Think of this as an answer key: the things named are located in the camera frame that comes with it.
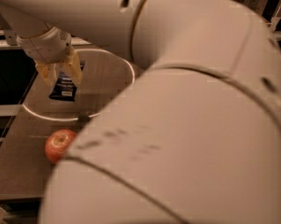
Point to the left metal rail bracket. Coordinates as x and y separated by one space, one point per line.
7 31

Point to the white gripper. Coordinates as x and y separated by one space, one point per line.
46 48

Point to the dark blue rxbar wrapper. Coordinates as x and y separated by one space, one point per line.
64 88

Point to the red apple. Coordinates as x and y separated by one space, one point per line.
57 143

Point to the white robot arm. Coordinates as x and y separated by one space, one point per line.
195 140

